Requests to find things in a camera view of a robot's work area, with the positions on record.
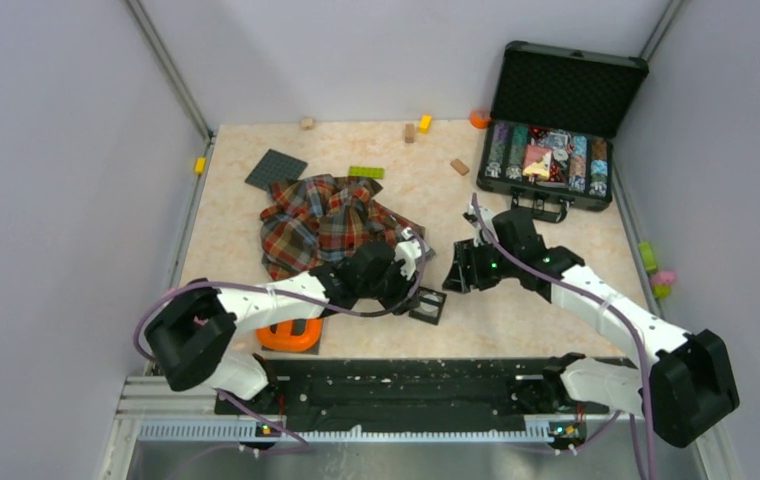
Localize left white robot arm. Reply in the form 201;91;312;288
144;237;427;414

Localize plaid flannel shirt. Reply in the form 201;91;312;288
260;174;426;280

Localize dark grey lego baseplate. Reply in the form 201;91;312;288
244;149;308;190

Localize green and pink blocks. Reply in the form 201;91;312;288
637;241;677;299

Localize tan wooden block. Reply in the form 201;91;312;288
450;159;470;176

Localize green lego brick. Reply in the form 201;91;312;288
348;166;385;180

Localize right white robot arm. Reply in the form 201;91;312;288
443;204;740;448

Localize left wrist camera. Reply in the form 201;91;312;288
394;228;429;280

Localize black aluminium case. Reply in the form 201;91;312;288
476;41;649;223

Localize black wire frame cube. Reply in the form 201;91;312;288
408;287;447;326

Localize yellow lego brick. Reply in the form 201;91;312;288
417;114;432;134

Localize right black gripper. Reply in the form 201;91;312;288
443;236;520;294

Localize brown wooden block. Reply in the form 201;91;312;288
404;123;416;144

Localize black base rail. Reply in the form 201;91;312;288
246;358;608;433

